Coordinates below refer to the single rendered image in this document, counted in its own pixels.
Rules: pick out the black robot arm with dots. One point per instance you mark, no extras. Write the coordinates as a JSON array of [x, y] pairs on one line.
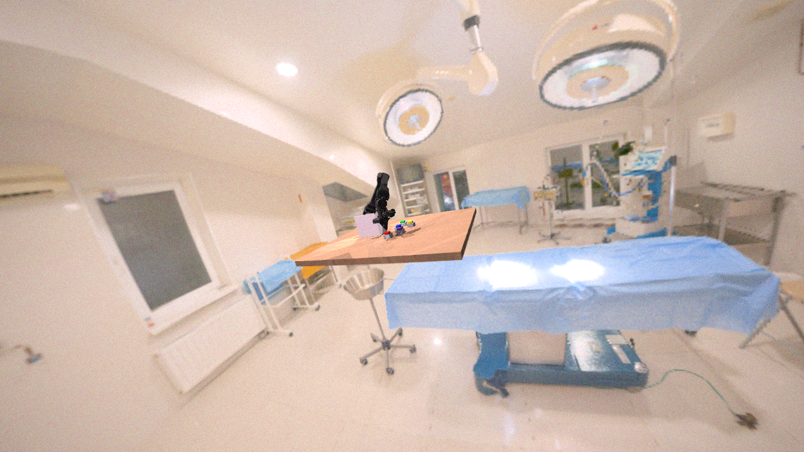
[[379, 197]]

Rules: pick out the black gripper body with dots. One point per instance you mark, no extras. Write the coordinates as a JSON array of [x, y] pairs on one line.
[[380, 217]]

